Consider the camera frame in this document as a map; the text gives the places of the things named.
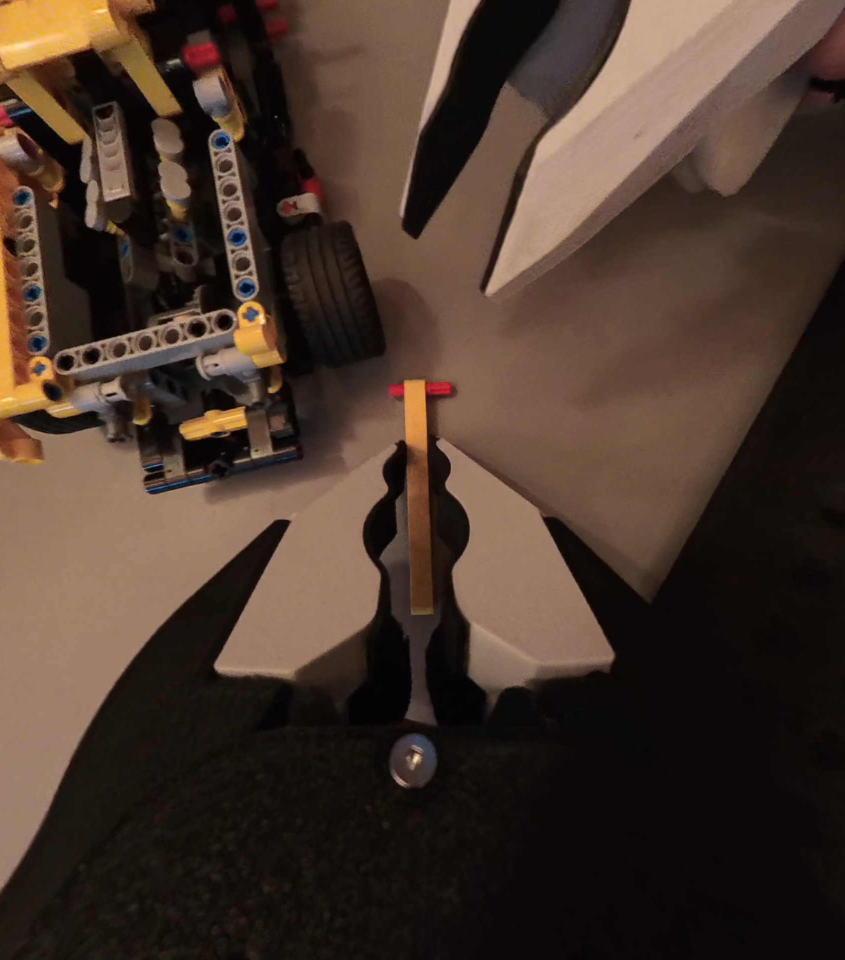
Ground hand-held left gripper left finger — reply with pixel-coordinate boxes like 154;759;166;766
213;443;412;709

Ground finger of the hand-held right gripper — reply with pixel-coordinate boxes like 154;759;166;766
480;0;845;298
400;0;566;238

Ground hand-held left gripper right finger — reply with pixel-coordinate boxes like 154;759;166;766
430;440;616;709

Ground long yellow toy beam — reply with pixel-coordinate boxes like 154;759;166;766
403;380;437;615

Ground grey desk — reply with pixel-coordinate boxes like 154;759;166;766
0;0;845;960

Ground yellow toy car chassis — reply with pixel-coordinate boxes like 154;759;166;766
0;0;388;496

